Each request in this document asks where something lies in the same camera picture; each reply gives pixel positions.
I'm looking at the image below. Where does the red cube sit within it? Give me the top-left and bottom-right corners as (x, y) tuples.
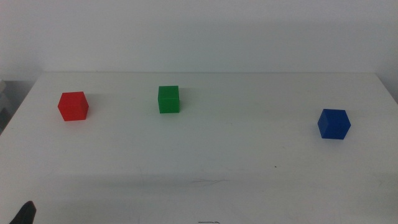
(57, 91), (90, 122)

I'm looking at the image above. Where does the green cube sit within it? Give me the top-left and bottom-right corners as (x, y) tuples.
(157, 85), (181, 114)

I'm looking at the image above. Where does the blue cube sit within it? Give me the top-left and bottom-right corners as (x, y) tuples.
(317, 108), (352, 140)

